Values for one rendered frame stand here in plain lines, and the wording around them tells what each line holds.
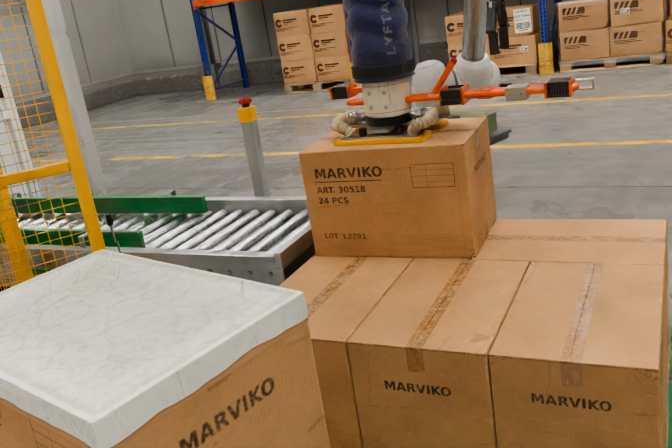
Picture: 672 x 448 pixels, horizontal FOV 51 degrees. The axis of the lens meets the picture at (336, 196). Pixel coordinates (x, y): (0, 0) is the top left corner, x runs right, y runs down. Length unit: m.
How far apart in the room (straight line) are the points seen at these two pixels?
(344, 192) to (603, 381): 1.12
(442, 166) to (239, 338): 1.41
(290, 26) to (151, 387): 10.14
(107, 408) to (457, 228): 1.65
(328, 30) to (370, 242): 8.30
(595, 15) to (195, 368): 8.72
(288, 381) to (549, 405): 0.90
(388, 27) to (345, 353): 1.09
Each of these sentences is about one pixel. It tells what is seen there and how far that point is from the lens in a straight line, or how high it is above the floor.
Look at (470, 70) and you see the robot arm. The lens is 3.20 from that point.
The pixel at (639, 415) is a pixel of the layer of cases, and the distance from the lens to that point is 1.91.
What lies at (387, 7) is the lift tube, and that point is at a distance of 2.46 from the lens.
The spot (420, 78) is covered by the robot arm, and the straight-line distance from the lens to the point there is 3.19.
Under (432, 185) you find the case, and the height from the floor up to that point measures 0.81.
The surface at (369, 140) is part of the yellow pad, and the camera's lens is 2.49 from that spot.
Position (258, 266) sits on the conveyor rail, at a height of 0.55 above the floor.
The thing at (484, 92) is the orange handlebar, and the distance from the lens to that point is 2.44.
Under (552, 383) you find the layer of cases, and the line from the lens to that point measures 1.89.
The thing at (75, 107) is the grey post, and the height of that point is 0.91.
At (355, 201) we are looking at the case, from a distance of 2.51.
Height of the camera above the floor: 1.49
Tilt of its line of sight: 16 degrees down
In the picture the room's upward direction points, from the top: 9 degrees counter-clockwise
